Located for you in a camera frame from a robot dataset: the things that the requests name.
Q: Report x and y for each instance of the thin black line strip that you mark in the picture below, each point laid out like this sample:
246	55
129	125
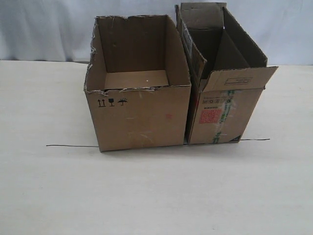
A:
95	146

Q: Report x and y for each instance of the tall printed cardboard box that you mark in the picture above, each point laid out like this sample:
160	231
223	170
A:
228	72

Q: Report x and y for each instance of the white backdrop cloth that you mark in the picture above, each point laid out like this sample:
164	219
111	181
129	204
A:
60	30

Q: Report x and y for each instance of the wide torn cardboard box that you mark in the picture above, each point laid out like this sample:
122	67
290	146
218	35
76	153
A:
137	83

